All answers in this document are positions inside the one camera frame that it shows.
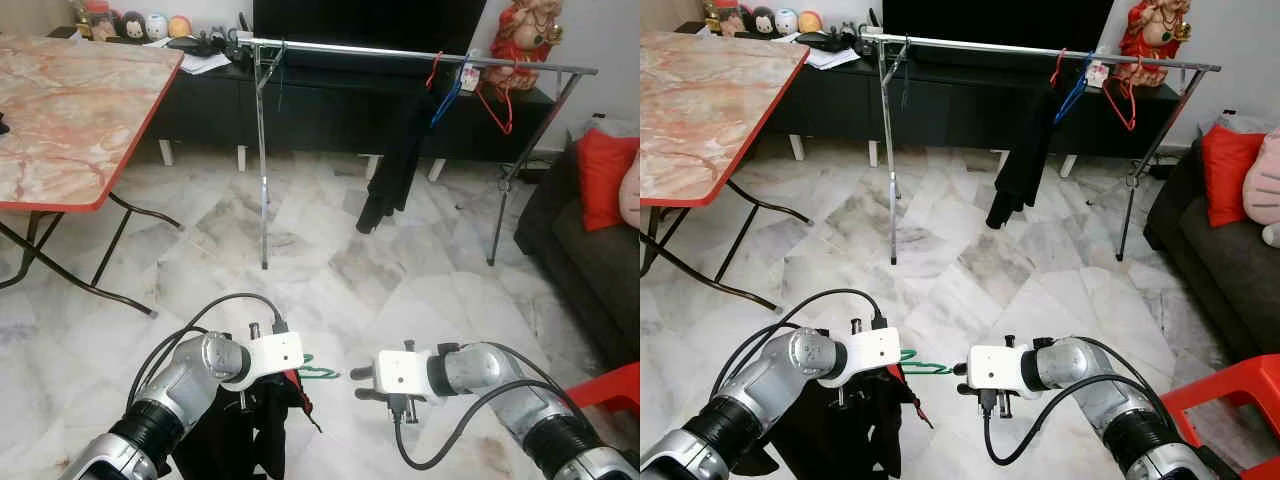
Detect white papers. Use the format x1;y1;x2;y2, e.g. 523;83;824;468
172;50;233;76
800;45;861;71

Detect black electronic gadget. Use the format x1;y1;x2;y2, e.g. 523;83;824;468
830;25;879;56
200;30;251;61

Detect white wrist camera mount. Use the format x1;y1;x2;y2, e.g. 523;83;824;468
222;330;305;391
820;325;901;386
374;345;434;399
968;342;1023;393

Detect red cushion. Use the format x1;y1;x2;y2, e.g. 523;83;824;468
577;128;641;233
1200;122;1269;228

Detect red gold statue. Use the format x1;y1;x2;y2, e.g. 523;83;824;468
1118;0;1191;89
487;0;563;93

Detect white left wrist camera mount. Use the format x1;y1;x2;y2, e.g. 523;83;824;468
820;325;901;386
222;330;305;391

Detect black TV console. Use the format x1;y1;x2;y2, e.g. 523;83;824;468
675;22;1183;181
45;28;556;186

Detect green plastic hanger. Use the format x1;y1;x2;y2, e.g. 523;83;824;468
295;352;343;381
898;348;956;376

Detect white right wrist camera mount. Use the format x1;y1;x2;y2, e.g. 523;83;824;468
968;342;1023;393
374;345;434;399

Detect light wooden cabinet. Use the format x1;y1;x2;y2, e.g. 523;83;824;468
0;0;71;39
640;0;701;31

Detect black shirt red collar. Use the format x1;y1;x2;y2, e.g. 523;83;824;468
175;370;326;480
770;362;936;480

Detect black shirt green logo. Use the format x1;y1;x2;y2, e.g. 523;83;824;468
985;85;1069;231
356;88;444;236

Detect grey cushion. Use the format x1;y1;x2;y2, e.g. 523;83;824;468
1210;112;1280;136
585;115;641;139

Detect pink plush cushion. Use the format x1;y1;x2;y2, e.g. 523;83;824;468
620;155;641;229
1243;130;1280;226

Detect red plastic stool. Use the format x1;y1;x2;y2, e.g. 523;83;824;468
1160;352;1280;480
563;360;641;480

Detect silver metal clothes rack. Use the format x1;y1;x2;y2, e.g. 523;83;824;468
860;33;1223;266
235;36;599;271

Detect blue plastic hanger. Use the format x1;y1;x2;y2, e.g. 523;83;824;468
1055;58;1096;126
428;62;469;129

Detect dark brown sofa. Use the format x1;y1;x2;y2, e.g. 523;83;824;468
1145;140;1280;361
515;140;641;366

